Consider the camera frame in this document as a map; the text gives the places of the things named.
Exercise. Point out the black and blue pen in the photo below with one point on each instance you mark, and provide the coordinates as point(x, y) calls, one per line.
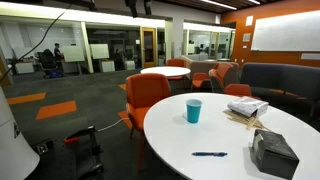
point(210, 154)

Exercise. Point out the freestanding whiteboard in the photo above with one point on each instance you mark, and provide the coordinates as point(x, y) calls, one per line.
point(99, 51)
point(73, 53)

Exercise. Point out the long ceiling light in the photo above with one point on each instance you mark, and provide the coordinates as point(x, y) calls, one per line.
point(218, 4)

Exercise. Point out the standing person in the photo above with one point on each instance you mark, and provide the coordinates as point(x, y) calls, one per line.
point(58, 55)

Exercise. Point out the orange armchair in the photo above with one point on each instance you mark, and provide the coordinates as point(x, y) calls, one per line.
point(238, 90)
point(175, 62)
point(200, 80)
point(146, 91)

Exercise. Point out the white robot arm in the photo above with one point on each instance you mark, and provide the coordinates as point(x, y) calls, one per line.
point(13, 146)

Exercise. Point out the black cardboard box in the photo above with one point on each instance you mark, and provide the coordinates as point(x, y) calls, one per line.
point(273, 155)

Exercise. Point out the black office chair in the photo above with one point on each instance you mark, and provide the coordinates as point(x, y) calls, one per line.
point(47, 61)

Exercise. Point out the small round white table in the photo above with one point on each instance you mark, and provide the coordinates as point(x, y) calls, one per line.
point(165, 71)

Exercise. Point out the bundle of wooden sticks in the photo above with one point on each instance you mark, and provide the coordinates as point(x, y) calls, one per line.
point(248, 121)

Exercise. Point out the light blue plastic cup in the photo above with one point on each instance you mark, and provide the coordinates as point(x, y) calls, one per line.
point(193, 111)

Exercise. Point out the large wall whiteboard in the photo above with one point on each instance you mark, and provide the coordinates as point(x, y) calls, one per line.
point(286, 31)

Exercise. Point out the beige sofa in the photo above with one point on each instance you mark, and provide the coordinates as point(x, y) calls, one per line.
point(200, 65)

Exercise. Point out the white wall paper sheet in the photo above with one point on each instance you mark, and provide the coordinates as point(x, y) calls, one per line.
point(249, 20)

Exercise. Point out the white low cabinet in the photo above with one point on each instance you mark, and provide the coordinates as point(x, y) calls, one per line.
point(107, 66)
point(24, 68)

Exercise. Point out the dark grey sofa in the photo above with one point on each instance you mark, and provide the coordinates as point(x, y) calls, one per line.
point(283, 78)

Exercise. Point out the wooden glass door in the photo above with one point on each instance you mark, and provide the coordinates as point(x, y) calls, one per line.
point(148, 46)

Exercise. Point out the white wall strip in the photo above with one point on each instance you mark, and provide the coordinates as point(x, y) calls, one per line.
point(310, 56)

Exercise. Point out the black power box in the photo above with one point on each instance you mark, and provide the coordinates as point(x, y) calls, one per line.
point(43, 147)

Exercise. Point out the black overhead mount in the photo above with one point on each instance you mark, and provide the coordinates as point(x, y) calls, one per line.
point(133, 6)

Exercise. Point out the grey wall plaque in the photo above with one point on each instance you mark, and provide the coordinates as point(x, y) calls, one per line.
point(246, 37)

